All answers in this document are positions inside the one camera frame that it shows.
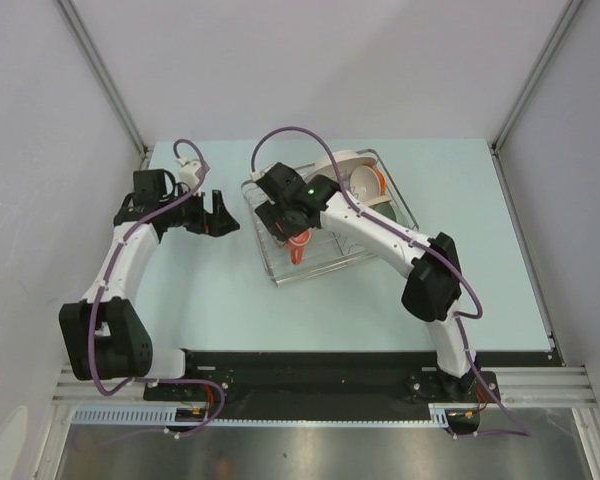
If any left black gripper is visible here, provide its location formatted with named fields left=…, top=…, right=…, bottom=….
left=160, top=184, right=238, bottom=238

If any orange mug with handle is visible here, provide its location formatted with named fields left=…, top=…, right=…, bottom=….
left=283, top=230, right=312, bottom=265

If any white deep plate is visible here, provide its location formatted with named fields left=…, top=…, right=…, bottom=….
left=304, top=150, right=376, bottom=184

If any orange white bowl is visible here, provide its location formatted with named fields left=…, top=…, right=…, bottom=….
left=349, top=165, right=386, bottom=205

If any green celadon bowl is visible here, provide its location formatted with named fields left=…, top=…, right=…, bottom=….
left=372, top=202, right=397, bottom=222

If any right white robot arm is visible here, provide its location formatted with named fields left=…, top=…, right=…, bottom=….
left=251, top=162, right=478, bottom=401

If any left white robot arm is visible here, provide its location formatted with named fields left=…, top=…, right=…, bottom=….
left=59, top=161, right=240, bottom=400

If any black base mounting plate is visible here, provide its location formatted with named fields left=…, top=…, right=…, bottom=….
left=81, top=349, right=564, bottom=419

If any chrome wire dish rack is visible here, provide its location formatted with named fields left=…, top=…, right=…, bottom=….
left=241, top=149, right=419, bottom=286

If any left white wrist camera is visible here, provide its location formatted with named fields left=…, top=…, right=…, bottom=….
left=176, top=157, right=209, bottom=190

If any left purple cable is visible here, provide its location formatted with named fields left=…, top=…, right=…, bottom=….
left=82, top=138, right=229, bottom=446

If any purple cable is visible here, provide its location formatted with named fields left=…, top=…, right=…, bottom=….
left=249, top=125, right=531, bottom=439
left=82, top=138, right=229, bottom=446

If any aluminium frame rail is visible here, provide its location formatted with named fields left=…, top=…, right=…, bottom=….
left=52, top=364, right=154, bottom=406

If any white slotted cable duct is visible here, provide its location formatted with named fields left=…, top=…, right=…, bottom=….
left=73, top=406, right=448, bottom=429

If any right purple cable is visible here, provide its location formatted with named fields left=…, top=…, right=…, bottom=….
left=249, top=125, right=531, bottom=439

